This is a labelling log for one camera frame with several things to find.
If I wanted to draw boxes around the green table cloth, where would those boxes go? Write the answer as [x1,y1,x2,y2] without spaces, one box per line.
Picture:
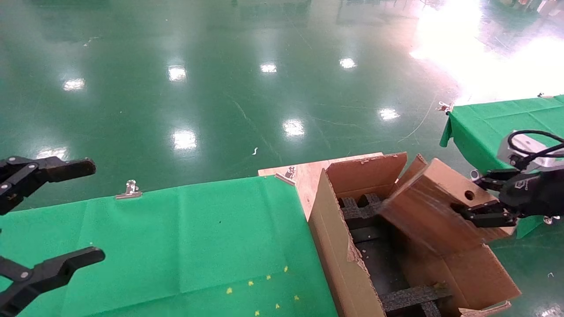
[439,95,564,240]
[0,175,340,317]

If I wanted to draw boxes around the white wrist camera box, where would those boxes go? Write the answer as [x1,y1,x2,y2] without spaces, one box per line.
[497,132,564,173]

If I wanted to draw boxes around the blue-grey box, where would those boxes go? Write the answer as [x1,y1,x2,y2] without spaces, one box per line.
[337,194,455,317]

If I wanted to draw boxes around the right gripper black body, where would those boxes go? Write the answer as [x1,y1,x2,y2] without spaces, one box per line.
[501,169,564,218]

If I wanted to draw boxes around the small cardboard box with hole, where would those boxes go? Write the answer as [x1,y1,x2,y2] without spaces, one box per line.
[379,158,517,257]

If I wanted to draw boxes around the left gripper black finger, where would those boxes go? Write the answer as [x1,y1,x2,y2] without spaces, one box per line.
[0,156,96,216]
[0,247,106,317]

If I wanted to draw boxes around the large open cardboard carton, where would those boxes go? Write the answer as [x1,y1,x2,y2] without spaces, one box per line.
[307,152,523,317]

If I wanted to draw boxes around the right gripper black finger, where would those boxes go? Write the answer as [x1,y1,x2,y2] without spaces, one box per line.
[478,170,519,191]
[451,200,521,229]

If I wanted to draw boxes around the black camera cable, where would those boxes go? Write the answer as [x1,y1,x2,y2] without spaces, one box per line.
[507,129,564,170]

